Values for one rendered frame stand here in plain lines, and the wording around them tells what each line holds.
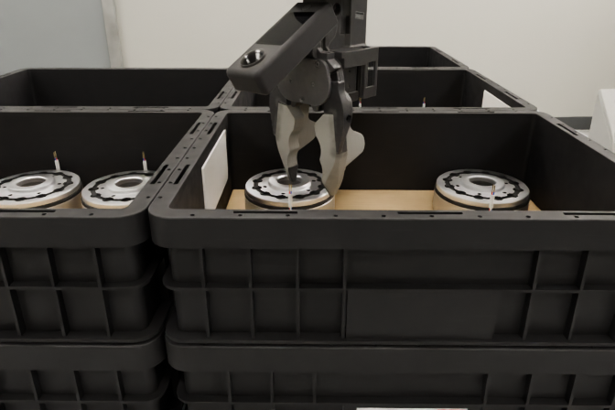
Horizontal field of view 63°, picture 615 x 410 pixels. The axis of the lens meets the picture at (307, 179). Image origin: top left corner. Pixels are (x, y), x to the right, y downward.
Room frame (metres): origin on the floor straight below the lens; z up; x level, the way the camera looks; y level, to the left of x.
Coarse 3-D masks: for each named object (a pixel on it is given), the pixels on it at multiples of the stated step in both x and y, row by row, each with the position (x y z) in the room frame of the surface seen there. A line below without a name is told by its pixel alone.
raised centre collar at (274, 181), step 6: (276, 174) 0.55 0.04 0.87; (282, 174) 0.55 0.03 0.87; (300, 174) 0.55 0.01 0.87; (270, 180) 0.53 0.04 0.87; (276, 180) 0.54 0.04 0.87; (282, 180) 0.55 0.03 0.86; (300, 180) 0.54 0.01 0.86; (306, 180) 0.53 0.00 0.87; (270, 186) 0.52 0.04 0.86; (276, 186) 0.52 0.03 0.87; (282, 186) 0.52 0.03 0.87; (288, 186) 0.52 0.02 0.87; (294, 186) 0.52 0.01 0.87; (300, 186) 0.52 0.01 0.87; (306, 186) 0.52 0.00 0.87
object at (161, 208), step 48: (576, 144) 0.49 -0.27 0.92; (192, 240) 0.31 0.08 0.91; (240, 240) 0.31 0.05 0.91; (288, 240) 0.31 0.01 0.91; (336, 240) 0.31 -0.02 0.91; (384, 240) 0.31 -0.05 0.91; (432, 240) 0.31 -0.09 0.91; (480, 240) 0.31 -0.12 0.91; (528, 240) 0.31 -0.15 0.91; (576, 240) 0.31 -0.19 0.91
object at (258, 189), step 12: (300, 168) 0.58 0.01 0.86; (252, 180) 0.54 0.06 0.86; (264, 180) 0.54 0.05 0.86; (312, 180) 0.55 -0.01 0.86; (252, 192) 0.51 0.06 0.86; (264, 192) 0.51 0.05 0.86; (276, 192) 0.51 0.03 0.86; (288, 192) 0.51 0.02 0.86; (300, 192) 0.51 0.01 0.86; (312, 192) 0.51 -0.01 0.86; (324, 192) 0.51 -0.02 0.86; (276, 204) 0.49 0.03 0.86; (300, 204) 0.49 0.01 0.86
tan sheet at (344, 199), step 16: (240, 192) 0.58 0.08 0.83; (352, 192) 0.58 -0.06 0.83; (368, 192) 0.58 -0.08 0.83; (384, 192) 0.58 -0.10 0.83; (400, 192) 0.58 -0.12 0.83; (416, 192) 0.58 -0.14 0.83; (432, 192) 0.58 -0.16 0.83; (240, 208) 0.54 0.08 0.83; (336, 208) 0.54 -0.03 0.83; (352, 208) 0.54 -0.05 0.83; (368, 208) 0.54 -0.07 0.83; (384, 208) 0.54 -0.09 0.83; (400, 208) 0.54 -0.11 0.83; (416, 208) 0.54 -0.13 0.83; (432, 208) 0.54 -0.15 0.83; (528, 208) 0.54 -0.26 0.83
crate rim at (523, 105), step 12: (372, 72) 0.89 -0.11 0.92; (384, 72) 0.89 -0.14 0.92; (396, 72) 0.89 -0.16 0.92; (408, 72) 0.89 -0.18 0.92; (420, 72) 0.89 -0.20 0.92; (432, 72) 0.89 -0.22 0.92; (444, 72) 0.89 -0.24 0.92; (456, 72) 0.89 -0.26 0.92; (468, 72) 0.88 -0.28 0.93; (492, 84) 0.76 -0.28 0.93; (228, 96) 0.68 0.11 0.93; (240, 96) 0.71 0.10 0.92; (504, 96) 0.70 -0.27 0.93; (516, 96) 0.68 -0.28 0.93; (228, 108) 0.62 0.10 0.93; (240, 108) 0.62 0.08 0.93; (252, 108) 0.62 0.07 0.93; (264, 108) 0.62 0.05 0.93; (360, 108) 0.62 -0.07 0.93; (372, 108) 0.62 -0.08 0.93; (384, 108) 0.62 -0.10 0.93; (396, 108) 0.62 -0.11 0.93; (408, 108) 0.62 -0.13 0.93; (420, 108) 0.62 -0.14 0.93; (432, 108) 0.62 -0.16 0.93; (444, 108) 0.62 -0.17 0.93; (456, 108) 0.62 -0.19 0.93; (468, 108) 0.62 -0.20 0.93; (480, 108) 0.62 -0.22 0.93; (492, 108) 0.62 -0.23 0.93; (504, 108) 0.62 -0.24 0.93; (516, 108) 0.62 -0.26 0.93; (528, 108) 0.62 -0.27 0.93
